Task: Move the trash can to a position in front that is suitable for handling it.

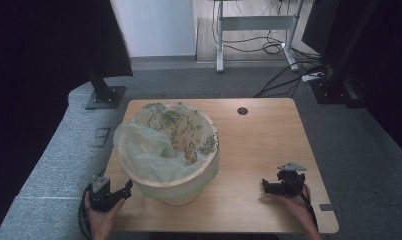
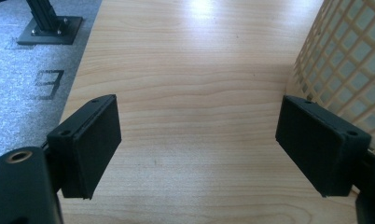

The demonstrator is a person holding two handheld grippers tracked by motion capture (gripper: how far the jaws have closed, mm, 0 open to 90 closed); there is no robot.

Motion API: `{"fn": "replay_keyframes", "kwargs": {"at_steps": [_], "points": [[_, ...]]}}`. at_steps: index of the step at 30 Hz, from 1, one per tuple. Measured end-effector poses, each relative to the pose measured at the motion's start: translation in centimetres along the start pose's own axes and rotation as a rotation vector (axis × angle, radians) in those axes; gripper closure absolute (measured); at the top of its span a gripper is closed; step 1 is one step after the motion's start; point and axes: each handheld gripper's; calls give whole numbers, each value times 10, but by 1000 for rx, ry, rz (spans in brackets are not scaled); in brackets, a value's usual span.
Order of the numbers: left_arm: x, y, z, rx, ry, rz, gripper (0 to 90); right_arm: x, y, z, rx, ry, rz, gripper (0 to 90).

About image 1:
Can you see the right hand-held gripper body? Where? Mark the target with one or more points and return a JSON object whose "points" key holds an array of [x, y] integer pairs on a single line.
{"points": [[290, 181]]}

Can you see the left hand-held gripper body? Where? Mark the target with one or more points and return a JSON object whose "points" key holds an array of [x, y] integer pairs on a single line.
{"points": [[100, 192]]}

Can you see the translucent plastic trash bag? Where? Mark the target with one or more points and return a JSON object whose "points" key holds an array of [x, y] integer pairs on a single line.
{"points": [[145, 151]]}

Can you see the round wooden trash bin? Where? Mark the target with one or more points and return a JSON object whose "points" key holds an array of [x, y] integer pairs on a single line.
{"points": [[185, 186]]}

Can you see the person's right hand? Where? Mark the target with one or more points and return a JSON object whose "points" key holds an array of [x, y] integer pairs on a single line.
{"points": [[297, 204]]}

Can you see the person's left hand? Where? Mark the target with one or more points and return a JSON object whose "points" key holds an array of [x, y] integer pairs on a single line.
{"points": [[102, 220]]}

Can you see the grey tape patch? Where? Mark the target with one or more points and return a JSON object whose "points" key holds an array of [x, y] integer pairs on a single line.
{"points": [[326, 207]]}

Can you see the black metal stand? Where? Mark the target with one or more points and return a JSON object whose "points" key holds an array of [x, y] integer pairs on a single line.
{"points": [[104, 95]]}

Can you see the black stand with base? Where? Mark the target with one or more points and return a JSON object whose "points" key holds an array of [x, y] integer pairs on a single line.
{"points": [[339, 90]]}

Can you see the white power strip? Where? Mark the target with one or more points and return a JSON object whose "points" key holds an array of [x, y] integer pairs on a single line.
{"points": [[311, 77]]}

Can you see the dark curtain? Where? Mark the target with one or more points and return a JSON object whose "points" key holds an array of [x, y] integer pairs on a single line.
{"points": [[39, 66]]}

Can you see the white desk frame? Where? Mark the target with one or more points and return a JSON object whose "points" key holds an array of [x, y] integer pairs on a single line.
{"points": [[255, 22]]}

